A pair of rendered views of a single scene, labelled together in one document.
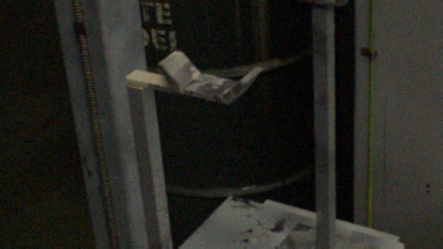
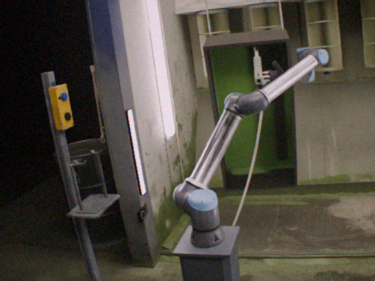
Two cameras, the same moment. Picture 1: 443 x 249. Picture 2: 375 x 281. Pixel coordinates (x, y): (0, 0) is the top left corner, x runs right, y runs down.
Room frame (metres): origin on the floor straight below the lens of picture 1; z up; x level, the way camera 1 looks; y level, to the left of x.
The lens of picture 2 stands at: (-1.53, -0.07, 1.70)
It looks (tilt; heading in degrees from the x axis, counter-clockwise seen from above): 14 degrees down; 345
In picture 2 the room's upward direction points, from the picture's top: 8 degrees counter-clockwise
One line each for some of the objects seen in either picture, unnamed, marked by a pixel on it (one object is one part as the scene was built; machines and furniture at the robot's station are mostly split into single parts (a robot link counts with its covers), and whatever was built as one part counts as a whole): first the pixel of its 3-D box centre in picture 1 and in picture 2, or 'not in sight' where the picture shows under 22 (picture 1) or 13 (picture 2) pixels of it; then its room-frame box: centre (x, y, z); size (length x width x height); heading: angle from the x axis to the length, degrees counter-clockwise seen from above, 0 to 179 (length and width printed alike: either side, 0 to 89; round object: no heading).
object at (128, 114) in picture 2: not in sight; (135, 152); (1.10, -0.38, 0.96); 0.06 x 0.02 x 0.63; 147
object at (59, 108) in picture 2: not in sight; (61, 107); (0.78, 0.06, 1.42); 0.12 x 0.06 x 0.26; 147
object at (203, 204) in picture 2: not in sight; (203, 208); (0.25, -0.58, 0.83); 0.17 x 0.15 x 0.18; 8
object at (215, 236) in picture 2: not in sight; (206, 231); (0.24, -0.58, 0.69); 0.19 x 0.19 x 0.10
